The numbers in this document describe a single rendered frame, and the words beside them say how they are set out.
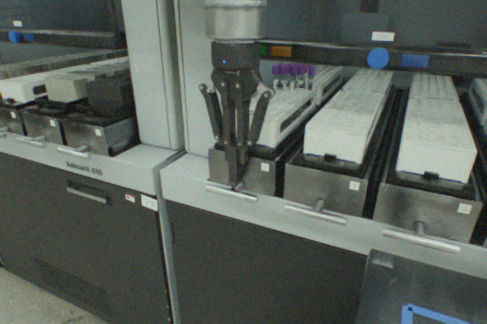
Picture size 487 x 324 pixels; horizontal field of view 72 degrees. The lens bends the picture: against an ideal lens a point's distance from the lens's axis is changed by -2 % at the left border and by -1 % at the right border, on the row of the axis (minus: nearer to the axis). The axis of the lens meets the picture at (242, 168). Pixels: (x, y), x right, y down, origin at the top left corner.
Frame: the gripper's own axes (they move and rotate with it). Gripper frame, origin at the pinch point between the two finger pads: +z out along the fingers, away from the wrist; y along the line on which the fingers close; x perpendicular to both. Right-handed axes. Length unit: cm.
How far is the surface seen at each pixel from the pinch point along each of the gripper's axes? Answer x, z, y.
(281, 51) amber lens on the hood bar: -7.6, -18.2, -4.6
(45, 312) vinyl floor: 0, 80, 82
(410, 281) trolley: 20.2, -2.0, -28.5
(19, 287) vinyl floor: -4, 80, 103
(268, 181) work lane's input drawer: -1.5, 3.2, -5.7
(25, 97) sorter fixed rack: -6, -3, 66
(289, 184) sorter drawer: -1.5, 2.9, -9.5
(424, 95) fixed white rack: -38.8, -6.6, -28.6
